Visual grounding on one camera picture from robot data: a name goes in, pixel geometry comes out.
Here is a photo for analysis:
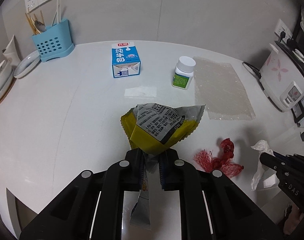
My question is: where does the yellow snack wrapper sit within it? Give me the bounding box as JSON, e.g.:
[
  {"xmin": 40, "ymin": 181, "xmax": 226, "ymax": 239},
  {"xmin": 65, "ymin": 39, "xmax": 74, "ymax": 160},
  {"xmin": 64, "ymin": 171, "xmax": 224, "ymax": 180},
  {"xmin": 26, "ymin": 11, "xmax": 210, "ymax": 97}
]
[{"xmin": 121, "ymin": 103, "xmax": 205, "ymax": 230}]

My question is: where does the white ridged plate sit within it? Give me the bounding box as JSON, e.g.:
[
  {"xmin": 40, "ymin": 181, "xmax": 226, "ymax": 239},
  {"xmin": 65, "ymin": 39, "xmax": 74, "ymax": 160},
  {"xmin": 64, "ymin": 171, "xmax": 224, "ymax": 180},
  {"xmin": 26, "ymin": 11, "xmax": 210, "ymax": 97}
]
[{"xmin": 13, "ymin": 50, "xmax": 40, "ymax": 79}]

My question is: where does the black power cable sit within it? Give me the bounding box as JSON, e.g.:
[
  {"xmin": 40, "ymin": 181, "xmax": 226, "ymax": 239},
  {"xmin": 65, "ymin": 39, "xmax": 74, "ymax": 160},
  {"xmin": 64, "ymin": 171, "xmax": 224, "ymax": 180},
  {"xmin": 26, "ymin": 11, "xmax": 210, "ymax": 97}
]
[{"xmin": 242, "ymin": 61, "xmax": 265, "ymax": 91}]

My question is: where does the blue utensil holder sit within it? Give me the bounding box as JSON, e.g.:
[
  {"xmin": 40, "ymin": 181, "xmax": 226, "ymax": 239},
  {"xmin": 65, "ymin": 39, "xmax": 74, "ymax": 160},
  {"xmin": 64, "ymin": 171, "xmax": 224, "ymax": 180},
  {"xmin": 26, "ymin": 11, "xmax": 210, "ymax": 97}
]
[{"xmin": 31, "ymin": 19, "xmax": 75, "ymax": 62}]

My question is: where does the person's right hand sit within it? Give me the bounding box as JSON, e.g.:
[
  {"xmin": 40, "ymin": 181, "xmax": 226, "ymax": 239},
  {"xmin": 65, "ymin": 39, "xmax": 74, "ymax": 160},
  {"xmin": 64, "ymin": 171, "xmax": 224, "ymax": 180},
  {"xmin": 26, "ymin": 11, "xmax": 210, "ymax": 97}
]
[{"xmin": 283, "ymin": 204, "xmax": 304, "ymax": 235}]

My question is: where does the white pitcher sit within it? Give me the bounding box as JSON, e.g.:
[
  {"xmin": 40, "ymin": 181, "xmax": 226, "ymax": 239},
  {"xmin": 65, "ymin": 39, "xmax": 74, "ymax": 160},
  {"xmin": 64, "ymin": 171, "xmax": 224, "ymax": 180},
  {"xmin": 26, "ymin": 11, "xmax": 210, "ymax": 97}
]
[{"xmin": 3, "ymin": 35, "xmax": 21, "ymax": 68}]

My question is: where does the red mesh net bag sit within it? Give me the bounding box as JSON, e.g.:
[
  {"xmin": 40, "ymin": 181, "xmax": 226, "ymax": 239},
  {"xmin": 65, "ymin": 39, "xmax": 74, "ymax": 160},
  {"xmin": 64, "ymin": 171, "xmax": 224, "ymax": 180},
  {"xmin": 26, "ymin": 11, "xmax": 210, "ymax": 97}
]
[{"xmin": 194, "ymin": 138, "xmax": 244, "ymax": 178}]

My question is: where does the blue white milk carton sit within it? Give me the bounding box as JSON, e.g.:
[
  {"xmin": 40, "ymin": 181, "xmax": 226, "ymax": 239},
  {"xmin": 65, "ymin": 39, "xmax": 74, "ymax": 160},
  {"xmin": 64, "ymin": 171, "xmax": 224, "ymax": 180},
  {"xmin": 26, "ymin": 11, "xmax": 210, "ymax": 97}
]
[{"xmin": 111, "ymin": 42, "xmax": 141, "ymax": 78}]

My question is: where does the white pill bottle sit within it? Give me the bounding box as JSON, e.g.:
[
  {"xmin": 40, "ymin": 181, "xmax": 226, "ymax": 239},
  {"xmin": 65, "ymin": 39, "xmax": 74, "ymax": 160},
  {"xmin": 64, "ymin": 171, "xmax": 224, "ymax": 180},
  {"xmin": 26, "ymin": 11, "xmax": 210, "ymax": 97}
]
[{"xmin": 172, "ymin": 56, "xmax": 196, "ymax": 89}]

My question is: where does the wall power socket right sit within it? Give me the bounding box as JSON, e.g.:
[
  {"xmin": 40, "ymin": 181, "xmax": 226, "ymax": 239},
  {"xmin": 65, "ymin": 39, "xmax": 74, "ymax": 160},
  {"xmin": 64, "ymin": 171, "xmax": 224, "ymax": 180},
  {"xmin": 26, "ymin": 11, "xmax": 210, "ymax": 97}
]
[{"xmin": 274, "ymin": 19, "xmax": 293, "ymax": 44}]

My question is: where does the metal spoon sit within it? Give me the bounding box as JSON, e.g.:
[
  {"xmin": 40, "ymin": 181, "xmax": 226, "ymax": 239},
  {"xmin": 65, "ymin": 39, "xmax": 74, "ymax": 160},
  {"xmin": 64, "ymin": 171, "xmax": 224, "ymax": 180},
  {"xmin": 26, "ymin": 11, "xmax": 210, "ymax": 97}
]
[{"xmin": 34, "ymin": 20, "xmax": 46, "ymax": 33}]

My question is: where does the clear bubble wrap sheet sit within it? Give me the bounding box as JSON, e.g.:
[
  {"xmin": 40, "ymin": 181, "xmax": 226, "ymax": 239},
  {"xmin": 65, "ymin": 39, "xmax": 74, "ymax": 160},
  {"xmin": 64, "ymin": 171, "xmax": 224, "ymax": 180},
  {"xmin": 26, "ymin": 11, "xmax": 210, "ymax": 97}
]
[{"xmin": 194, "ymin": 57, "xmax": 256, "ymax": 121}]

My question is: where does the white tissue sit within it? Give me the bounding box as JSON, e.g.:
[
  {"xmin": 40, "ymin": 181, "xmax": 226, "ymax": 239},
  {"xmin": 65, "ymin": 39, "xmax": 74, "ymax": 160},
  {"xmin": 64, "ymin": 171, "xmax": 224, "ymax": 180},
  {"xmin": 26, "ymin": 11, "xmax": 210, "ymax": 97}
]
[{"xmin": 251, "ymin": 140, "xmax": 274, "ymax": 191}]

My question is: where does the white rice cooker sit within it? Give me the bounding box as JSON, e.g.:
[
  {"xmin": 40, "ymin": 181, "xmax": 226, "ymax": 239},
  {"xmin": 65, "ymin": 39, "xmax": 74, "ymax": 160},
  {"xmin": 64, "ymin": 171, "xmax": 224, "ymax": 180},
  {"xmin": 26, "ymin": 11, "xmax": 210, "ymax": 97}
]
[{"xmin": 260, "ymin": 41, "xmax": 304, "ymax": 112}]

